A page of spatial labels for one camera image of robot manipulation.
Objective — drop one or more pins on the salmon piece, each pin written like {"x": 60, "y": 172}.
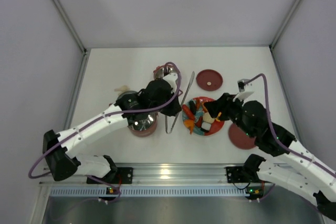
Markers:
{"x": 189, "y": 123}

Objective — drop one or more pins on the beige toy piece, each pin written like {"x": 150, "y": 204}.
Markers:
{"x": 122, "y": 89}

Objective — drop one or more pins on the pink steel bowl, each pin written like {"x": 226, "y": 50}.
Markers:
{"x": 163, "y": 70}
{"x": 145, "y": 127}

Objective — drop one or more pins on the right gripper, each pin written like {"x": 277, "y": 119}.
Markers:
{"x": 219, "y": 106}

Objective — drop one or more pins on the red sausage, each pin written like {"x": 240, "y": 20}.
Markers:
{"x": 188, "y": 112}

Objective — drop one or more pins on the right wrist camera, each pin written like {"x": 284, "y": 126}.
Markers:
{"x": 245, "y": 90}

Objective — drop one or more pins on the pink steel bowl near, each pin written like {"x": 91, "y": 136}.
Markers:
{"x": 145, "y": 127}

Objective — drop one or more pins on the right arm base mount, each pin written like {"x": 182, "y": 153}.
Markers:
{"x": 239, "y": 174}

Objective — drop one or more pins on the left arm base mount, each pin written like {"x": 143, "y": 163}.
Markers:
{"x": 123, "y": 174}

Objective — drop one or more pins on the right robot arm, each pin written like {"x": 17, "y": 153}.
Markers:
{"x": 312, "y": 180}

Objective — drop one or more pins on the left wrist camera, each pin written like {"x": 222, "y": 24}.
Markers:
{"x": 172, "y": 79}

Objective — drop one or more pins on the aluminium rail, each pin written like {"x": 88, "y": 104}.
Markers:
{"x": 174, "y": 174}

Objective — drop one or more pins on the steel serving tongs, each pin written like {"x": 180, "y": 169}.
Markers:
{"x": 167, "y": 130}

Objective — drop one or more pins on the grey lunch box lid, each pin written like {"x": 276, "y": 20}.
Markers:
{"x": 125, "y": 96}

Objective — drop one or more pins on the pink steel bowl far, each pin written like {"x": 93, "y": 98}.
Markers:
{"x": 163, "y": 70}

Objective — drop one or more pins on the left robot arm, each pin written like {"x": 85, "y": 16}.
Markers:
{"x": 63, "y": 150}

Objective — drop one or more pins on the black spiky sea cucumber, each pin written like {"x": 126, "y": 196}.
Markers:
{"x": 193, "y": 106}

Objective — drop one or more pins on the steamed bun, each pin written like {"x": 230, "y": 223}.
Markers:
{"x": 207, "y": 118}

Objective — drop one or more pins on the red and teal plate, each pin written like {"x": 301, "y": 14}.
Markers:
{"x": 216, "y": 125}

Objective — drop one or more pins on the dark red lid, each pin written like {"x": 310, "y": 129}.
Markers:
{"x": 209, "y": 80}
{"x": 240, "y": 139}

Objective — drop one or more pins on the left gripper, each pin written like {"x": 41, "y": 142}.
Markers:
{"x": 170, "y": 102}

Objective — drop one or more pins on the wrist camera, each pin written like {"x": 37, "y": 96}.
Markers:
{"x": 172, "y": 79}
{"x": 245, "y": 90}

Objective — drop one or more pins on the slotted cable duct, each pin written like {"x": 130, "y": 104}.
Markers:
{"x": 149, "y": 191}

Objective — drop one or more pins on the dark red lid far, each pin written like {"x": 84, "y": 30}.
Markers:
{"x": 209, "y": 80}

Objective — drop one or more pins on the dark red lid near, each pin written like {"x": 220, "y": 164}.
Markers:
{"x": 240, "y": 139}

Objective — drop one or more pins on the white sushi roll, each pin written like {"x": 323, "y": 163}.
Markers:
{"x": 205, "y": 127}

